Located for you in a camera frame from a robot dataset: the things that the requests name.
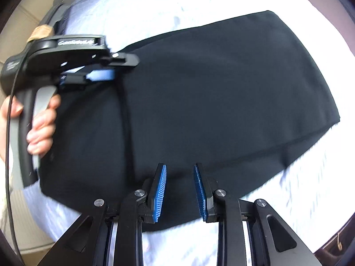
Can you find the person's left hand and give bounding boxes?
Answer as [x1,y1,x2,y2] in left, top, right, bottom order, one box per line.
[0,94,62,156]

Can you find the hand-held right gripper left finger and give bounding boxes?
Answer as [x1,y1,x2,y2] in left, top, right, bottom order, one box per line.
[36,163,167,266]

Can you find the black pants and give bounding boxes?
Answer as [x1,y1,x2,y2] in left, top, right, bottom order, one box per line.
[39,10,341,232]

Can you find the brown tape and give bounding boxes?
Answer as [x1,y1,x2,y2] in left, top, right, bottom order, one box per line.
[29,25,55,41]

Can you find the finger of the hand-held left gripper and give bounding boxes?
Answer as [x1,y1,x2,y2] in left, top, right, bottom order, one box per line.
[107,52,140,67]
[59,69,116,90]

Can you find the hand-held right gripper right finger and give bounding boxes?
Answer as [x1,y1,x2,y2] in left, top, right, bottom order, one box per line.
[193,163,323,266]

